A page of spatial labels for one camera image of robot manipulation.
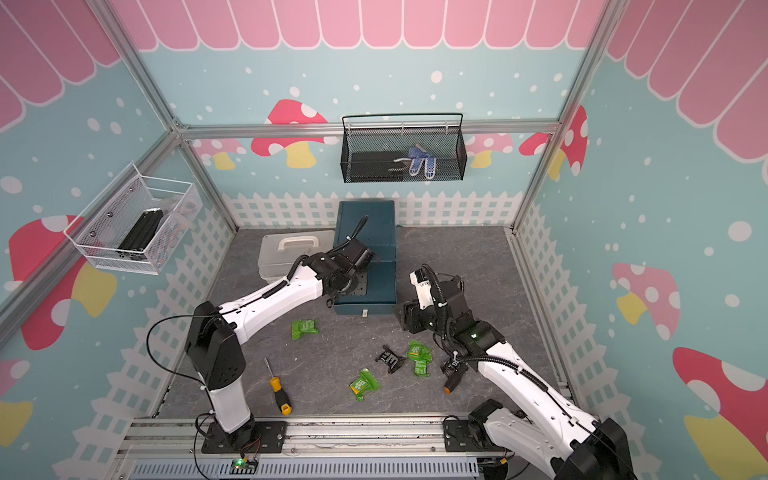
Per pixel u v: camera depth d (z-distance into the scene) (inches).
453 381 31.8
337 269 24.0
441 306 21.8
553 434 16.0
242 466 28.6
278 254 39.0
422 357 33.7
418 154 34.9
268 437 29.3
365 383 32.0
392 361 33.5
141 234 27.4
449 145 37.1
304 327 36.1
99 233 26.3
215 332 19.6
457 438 29.1
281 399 31.2
